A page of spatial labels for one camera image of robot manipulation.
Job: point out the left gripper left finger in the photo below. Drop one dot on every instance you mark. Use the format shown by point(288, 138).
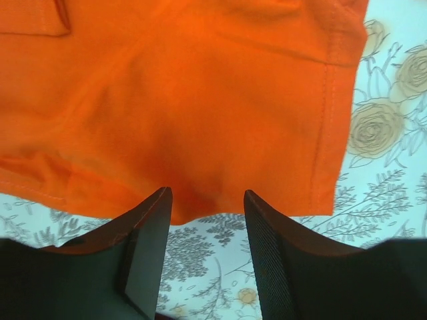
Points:
point(111, 272)

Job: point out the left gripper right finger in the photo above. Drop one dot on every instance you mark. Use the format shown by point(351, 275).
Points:
point(301, 274)

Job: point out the orange t shirt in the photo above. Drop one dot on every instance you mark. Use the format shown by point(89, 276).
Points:
point(104, 102)

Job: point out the floral table mat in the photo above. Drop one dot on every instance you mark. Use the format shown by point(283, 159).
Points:
point(208, 272)

